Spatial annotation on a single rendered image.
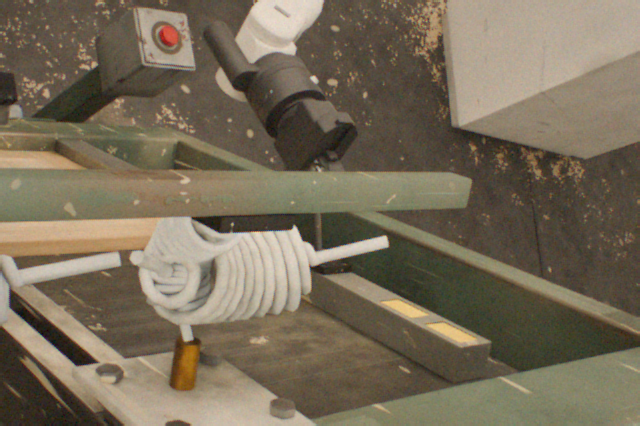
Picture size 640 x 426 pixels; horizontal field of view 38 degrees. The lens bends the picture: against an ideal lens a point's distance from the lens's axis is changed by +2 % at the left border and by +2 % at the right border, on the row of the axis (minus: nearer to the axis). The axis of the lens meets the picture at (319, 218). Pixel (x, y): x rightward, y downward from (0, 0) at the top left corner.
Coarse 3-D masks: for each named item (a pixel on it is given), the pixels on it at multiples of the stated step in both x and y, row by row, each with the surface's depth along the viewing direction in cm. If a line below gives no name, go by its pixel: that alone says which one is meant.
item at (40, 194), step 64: (0, 192) 38; (64, 192) 40; (128, 192) 42; (192, 192) 45; (256, 192) 47; (320, 192) 50; (384, 192) 53; (448, 192) 57; (0, 256) 46; (256, 256) 56; (320, 256) 60; (0, 320) 45; (192, 320) 54
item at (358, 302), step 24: (72, 144) 159; (96, 168) 150; (120, 168) 147; (312, 288) 109; (336, 288) 106; (360, 288) 105; (336, 312) 106; (360, 312) 103; (384, 312) 100; (384, 336) 100; (408, 336) 98; (432, 336) 95; (480, 336) 96; (432, 360) 95; (456, 360) 93; (480, 360) 95
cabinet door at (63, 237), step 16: (0, 160) 149; (16, 160) 150; (32, 160) 152; (48, 160) 153; (64, 160) 155; (0, 224) 115; (16, 224) 116; (32, 224) 117; (48, 224) 118; (64, 224) 119; (80, 224) 121; (96, 224) 121; (112, 224) 122; (128, 224) 123; (144, 224) 125; (0, 240) 108; (16, 240) 109; (32, 240) 110; (48, 240) 111; (64, 240) 112; (80, 240) 113; (96, 240) 115; (112, 240) 116; (128, 240) 118; (144, 240) 119; (16, 256) 109
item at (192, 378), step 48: (192, 240) 51; (0, 336) 71; (48, 336) 73; (192, 336) 56; (0, 384) 71; (48, 384) 64; (96, 384) 55; (144, 384) 56; (192, 384) 57; (240, 384) 58
